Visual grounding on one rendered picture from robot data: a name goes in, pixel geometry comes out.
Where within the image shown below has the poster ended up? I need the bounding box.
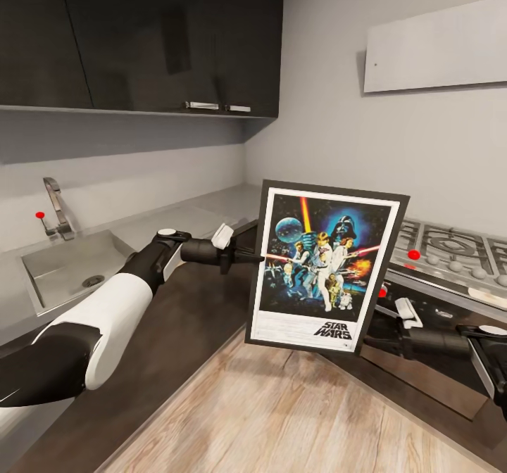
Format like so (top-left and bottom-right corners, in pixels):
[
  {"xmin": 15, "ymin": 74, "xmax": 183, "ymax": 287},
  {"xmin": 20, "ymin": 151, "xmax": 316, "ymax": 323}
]
[{"xmin": 244, "ymin": 179, "xmax": 411, "ymax": 358}]

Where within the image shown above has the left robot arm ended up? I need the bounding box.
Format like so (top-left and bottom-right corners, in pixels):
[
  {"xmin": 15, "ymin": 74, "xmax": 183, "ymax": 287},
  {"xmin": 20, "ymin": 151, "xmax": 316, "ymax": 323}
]
[{"xmin": 0, "ymin": 224, "xmax": 265, "ymax": 473}]

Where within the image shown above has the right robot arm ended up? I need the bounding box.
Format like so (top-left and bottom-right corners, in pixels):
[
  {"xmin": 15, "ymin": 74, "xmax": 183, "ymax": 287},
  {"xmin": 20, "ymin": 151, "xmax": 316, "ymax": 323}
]
[{"xmin": 363, "ymin": 298, "xmax": 507, "ymax": 421}]

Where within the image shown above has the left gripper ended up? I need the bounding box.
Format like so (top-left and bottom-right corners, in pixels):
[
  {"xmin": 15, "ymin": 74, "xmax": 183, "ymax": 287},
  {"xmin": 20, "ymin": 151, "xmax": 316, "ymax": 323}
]
[{"xmin": 197, "ymin": 236, "xmax": 265, "ymax": 275}]

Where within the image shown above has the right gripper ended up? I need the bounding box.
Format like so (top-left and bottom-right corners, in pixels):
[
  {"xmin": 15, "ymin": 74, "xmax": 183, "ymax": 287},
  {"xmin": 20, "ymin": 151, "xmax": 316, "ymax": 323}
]
[{"xmin": 363, "ymin": 316, "xmax": 448, "ymax": 360}]

